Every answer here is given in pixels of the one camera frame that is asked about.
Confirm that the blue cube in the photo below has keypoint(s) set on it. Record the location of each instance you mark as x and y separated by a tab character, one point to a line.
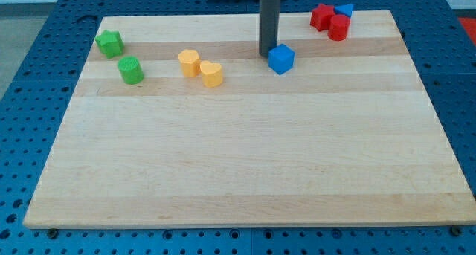
281	59

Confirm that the green star block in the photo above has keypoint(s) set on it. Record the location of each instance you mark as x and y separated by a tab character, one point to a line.
110	43

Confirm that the red star block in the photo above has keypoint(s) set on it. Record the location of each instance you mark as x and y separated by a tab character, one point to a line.
321	16

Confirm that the yellow heart block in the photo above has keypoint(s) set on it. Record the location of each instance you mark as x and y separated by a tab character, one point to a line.
212	74

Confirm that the yellow hexagon block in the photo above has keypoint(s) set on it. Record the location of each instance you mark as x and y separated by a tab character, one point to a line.
190	62

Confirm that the red cylinder block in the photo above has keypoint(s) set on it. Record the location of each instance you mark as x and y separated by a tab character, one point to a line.
338	27

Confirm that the wooden board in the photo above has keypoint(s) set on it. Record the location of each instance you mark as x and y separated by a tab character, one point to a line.
347	138

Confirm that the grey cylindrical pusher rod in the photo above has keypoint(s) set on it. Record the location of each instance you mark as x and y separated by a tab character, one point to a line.
268	25

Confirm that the green cylinder block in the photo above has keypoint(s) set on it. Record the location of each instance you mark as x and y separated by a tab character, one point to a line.
130	70

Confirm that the blue triangle block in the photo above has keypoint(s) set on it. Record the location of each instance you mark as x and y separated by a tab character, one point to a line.
346	9

